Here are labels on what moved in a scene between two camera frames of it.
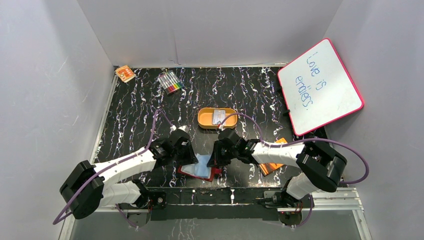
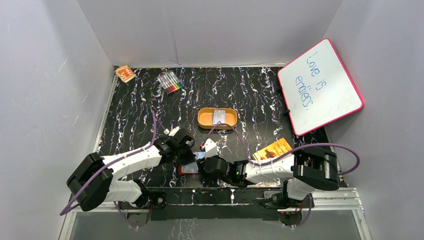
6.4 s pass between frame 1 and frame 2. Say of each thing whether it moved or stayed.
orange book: moved
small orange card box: stayed
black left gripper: stayed
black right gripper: moved
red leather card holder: stayed
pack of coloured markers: stayed
